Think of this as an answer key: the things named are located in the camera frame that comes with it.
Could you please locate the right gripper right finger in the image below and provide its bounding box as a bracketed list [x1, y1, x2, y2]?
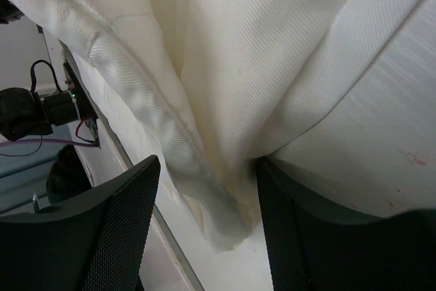
[257, 158, 435, 290]

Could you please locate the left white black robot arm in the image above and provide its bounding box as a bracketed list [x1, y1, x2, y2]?
[1, 59, 84, 141]

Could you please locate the aluminium front rail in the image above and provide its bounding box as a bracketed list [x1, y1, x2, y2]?
[57, 40, 205, 291]

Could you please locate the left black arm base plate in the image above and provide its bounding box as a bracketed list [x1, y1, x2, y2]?
[63, 49, 99, 147]

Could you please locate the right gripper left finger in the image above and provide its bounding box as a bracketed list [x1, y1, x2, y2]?
[1, 155, 161, 290]

